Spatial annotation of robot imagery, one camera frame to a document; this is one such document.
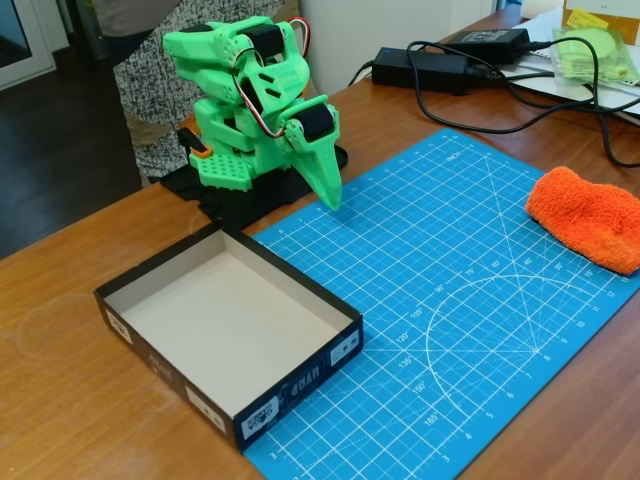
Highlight orange fluffy sock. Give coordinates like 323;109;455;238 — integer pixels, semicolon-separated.
524;167;640;276

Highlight black cardboard box tray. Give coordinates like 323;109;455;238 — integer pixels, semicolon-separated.
93;221;364;454

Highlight black power adapter blue light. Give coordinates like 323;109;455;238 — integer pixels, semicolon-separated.
371;46;474;96

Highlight orange black table clamp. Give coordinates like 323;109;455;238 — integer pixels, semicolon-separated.
177;127;211;159

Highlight blue cutting mat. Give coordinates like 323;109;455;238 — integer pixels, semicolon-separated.
243;128;640;480

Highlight black power adapter white label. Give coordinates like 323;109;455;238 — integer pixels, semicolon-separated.
444;28;531;65

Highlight plastic bag with green parts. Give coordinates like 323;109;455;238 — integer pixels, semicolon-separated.
551;25;640;87

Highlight white papers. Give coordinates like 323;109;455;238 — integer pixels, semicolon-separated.
507;14;640;124

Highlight short black adapter cable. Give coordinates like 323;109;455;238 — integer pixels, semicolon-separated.
347;59;376;87

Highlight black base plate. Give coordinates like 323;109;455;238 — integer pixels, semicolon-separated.
159;143;349;231

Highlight red white servo wire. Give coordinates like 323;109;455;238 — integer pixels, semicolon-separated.
233;17;312;141

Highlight long black power cable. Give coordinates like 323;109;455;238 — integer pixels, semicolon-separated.
405;37;640;169

